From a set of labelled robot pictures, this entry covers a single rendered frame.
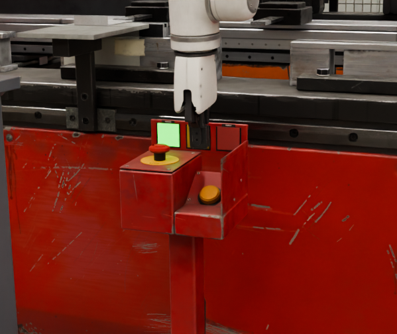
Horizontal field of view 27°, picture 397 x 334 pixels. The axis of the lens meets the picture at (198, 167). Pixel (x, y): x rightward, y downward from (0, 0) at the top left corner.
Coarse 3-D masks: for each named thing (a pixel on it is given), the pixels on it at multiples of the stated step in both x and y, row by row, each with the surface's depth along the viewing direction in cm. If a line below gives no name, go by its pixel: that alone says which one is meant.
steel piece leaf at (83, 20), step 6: (78, 18) 187; (84, 18) 186; (90, 18) 186; (96, 18) 185; (102, 18) 184; (78, 24) 187; (84, 24) 186; (90, 24) 186; (96, 24) 185; (102, 24) 185; (108, 24) 187; (114, 24) 187
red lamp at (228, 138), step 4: (220, 128) 159; (224, 128) 159; (228, 128) 159; (232, 128) 158; (236, 128) 158; (220, 132) 159; (224, 132) 159; (228, 132) 159; (232, 132) 159; (236, 132) 158; (220, 136) 160; (224, 136) 159; (228, 136) 159; (232, 136) 159; (236, 136) 159; (220, 140) 160; (224, 140) 160; (228, 140) 159; (232, 140) 159; (236, 140) 159; (220, 144) 160; (224, 144) 160; (228, 144) 160; (232, 144) 159; (236, 144) 159; (220, 148) 160; (224, 148) 160; (228, 148) 160; (232, 148) 159
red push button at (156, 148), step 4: (152, 144) 156; (156, 144) 156; (160, 144) 155; (164, 144) 156; (152, 148) 154; (156, 148) 154; (160, 148) 154; (164, 148) 154; (168, 148) 155; (152, 152) 154; (156, 152) 154; (160, 152) 154; (164, 152) 154; (156, 156) 155; (160, 156) 155; (164, 156) 155; (156, 160) 155; (160, 160) 155
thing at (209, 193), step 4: (204, 188) 155; (208, 188) 155; (212, 188) 155; (216, 188) 154; (200, 192) 154; (204, 192) 154; (208, 192) 154; (212, 192) 154; (216, 192) 154; (200, 196) 154; (204, 196) 154; (208, 196) 153; (212, 196) 153; (216, 196) 153; (204, 200) 153; (208, 200) 153; (212, 200) 153; (216, 200) 154
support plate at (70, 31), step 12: (72, 24) 191; (120, 24) 189; (132, 24) 189; (144, 24) 188; (24, 36) 172; (36, 36) 171; (48, 36) 170; (60, 36) 169; (72, 36) 168; (84, 36) 167; (96, 36) 167
